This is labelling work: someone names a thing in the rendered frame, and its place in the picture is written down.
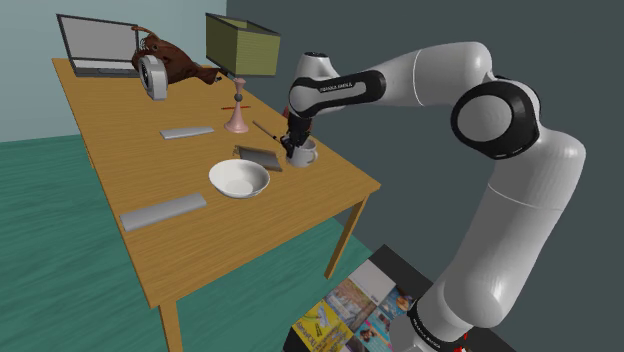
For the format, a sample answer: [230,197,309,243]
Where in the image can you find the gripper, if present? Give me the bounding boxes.
[280,111,314,160]

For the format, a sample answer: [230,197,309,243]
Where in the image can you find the white mug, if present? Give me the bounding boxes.
[286,138,320,169]

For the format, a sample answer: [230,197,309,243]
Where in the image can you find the dark pencil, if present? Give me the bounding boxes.
[251,119,282,144]

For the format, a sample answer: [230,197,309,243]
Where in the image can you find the grey tablet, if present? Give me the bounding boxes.
[233,144,284,173]

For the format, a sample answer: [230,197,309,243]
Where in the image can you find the white bowl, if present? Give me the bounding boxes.
[208,158,272,200]

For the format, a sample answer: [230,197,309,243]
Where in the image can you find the small grey flat bar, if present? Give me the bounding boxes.
[159,126,216,142]

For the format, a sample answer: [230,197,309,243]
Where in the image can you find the lamp with olive shade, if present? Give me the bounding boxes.
[204,11,282,135]

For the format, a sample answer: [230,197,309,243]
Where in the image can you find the wooden table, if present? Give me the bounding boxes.
[50,57,383,352]

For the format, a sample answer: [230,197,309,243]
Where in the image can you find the large grey flat bar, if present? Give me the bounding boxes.
[118,191,209,233]

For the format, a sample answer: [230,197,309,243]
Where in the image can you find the brown leather bag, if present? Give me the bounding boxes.
[130,26,223,87]

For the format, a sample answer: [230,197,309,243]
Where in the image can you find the white round fan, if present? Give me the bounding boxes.
[136,54,170,102]

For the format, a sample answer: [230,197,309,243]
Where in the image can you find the grey laptop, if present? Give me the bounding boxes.
[55,12,144,80]

